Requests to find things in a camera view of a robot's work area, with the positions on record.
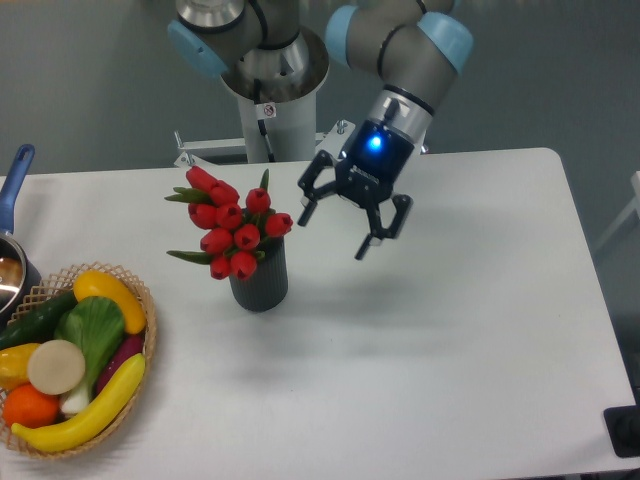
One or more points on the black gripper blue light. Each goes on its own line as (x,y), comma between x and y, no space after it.
(372,165)

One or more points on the red tulip bouquet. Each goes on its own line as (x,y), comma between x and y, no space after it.
(238,236)

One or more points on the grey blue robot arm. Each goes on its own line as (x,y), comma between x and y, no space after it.
(415,48)

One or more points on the dark grey ribbed vase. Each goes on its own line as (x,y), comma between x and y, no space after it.
(268,285)

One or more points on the purple sweet potato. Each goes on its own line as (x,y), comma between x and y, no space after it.
(131,345)

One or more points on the short yellow squash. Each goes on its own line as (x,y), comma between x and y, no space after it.
(94,283)

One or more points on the green bok choy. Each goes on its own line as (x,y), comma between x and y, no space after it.
(96,326)

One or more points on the woven wicker basket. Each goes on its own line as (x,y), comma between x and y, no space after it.
(56,284)

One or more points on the dark green cucumber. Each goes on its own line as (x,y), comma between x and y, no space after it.
(38,325)

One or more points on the beige round slice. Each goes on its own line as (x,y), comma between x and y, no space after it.
(56,367)

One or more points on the black device at edge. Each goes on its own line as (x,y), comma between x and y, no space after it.
(623,428)

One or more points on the long yellow squash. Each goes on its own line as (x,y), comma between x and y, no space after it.
(91,421)

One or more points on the yellow bell pepper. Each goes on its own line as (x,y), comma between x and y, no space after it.
(14,365)

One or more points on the orange fruit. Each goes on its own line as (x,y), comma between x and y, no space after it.
(27,406)

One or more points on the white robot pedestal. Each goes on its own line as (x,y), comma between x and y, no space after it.
(275,90)

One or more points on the white furniture frame right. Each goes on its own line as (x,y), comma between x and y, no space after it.
(622,225)

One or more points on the blue handled saucepan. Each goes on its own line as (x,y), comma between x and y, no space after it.
(18,274)

